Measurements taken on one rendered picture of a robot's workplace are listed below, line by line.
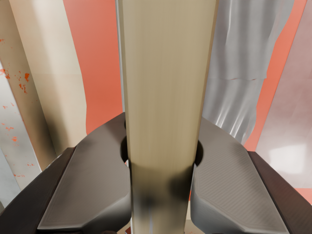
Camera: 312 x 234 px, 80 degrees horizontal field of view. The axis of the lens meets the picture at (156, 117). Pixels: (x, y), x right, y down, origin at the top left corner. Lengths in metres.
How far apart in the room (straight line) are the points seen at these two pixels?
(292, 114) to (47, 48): 0.28
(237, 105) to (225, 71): 0.04
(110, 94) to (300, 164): 0.28
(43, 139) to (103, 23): 0.15
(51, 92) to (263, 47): 0.23
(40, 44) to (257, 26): 0.21
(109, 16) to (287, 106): 0.22
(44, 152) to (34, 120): 0.05
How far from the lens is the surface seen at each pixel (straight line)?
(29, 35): 0.24
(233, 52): 0.21
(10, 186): 2.21
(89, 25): 0.21
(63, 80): 0.23
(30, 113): 0.25
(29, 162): 0.27
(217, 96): 0.22
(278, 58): 0.24
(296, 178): 0.36
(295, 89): 0.26
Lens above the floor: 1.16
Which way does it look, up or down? 61 degrees down
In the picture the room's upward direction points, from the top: 179 degrees counter-clockwise
